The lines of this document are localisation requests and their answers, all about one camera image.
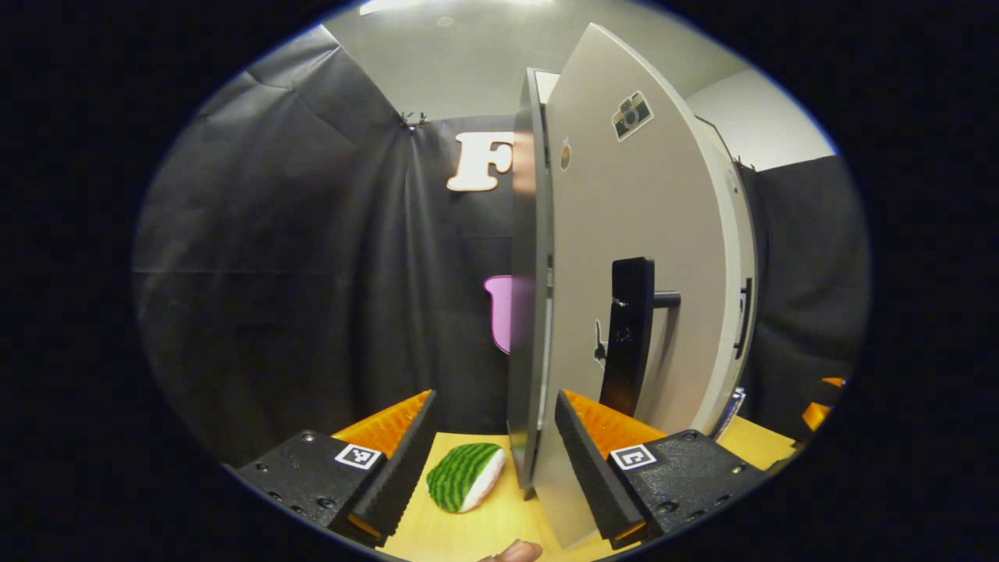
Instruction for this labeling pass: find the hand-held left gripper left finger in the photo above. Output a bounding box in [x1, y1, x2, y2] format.
[233, 388, 439, 548]

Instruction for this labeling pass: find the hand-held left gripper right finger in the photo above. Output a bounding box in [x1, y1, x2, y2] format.
[555, 388, 770, 552]

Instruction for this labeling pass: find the ceiling light panel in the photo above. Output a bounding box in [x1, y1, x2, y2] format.
[359, 0, 549, 17]

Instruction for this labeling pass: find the black backdrop cloth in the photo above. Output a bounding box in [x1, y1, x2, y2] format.
[133, 23, 872, 469]

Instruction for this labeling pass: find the green striped watermelon toy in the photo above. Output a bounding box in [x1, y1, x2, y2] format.
[426, 442, 507, 514]

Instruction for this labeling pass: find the white shoe cabinet door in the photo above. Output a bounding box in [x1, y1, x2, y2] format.
[691, 117, 760, 439]
[535, 22, 742, 550]

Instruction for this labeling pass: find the black door handle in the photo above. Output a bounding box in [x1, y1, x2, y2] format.
[599, 257, 682, 419]
[733, 276, 755, 362]

